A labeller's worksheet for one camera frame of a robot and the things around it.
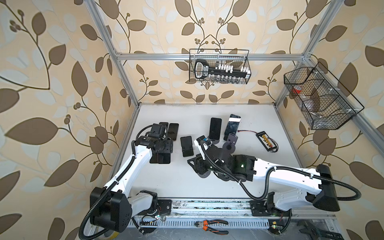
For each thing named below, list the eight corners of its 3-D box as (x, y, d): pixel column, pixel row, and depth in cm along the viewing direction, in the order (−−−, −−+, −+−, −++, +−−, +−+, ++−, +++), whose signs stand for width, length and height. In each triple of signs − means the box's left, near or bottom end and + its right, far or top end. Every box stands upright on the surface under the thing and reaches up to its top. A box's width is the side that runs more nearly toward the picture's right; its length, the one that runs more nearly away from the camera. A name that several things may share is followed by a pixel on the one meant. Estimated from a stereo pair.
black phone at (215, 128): (209, 142, 101) (210, 128, 88) (208, 130, 107) (209, 116, 95) (219, 142, 101) (222, 128, 88) (218, 130, 107) (221, 116, 95)
